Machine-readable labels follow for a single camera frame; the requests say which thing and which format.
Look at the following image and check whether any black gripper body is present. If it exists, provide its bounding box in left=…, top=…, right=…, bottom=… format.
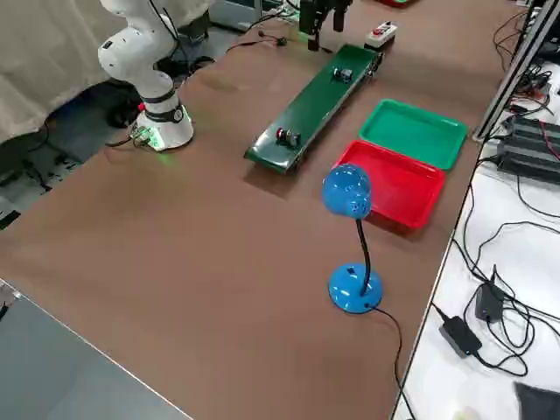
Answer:
left=299, top=0, right=351, bottom=18

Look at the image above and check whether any grey push button control box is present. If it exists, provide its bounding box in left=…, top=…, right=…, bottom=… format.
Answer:
left=363, top=20, right=397, bottom=50

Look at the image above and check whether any red-capped push button switch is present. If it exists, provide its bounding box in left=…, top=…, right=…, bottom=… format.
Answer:
left=275, top=126, right=303, bottom=148

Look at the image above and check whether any green belt conveyor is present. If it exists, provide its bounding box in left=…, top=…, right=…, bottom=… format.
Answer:
left=243, top=43, right=385, bottom=178

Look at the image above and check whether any blue desk lamp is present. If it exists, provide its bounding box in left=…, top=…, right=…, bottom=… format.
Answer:
left=321, top=163, right=385, bottom=315

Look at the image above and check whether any red plastic tray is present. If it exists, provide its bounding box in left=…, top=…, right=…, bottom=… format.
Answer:
left=332, top=139, right=447, bottom=231

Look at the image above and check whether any black power supply unit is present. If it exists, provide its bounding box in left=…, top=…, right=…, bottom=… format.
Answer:
left=496, top=113, right=560, bottom=177

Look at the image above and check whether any beige cloth cover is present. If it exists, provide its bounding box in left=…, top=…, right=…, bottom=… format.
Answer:
left=0, top=0, right=137, bottom=144

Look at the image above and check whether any black power adapter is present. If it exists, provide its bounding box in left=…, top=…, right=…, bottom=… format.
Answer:
left=474, top=264, right=508, bottom=326
left=438, top=315, right=484, bottom=359

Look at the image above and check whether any grey side panel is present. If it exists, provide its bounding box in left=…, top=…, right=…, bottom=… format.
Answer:
left=0, top=277, right=193, bottom=420

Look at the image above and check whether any black red conveyor cable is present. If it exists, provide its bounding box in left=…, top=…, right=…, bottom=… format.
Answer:
left=225, top=30, right=336, bottom=56

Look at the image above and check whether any aluminium frame post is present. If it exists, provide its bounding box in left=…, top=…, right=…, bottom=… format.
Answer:
left=473, top=0, right=560, bottom=142

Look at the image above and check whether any black lamp cable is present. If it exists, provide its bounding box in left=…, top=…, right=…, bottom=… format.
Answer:
left=366, top=304, right=419, bottom=420

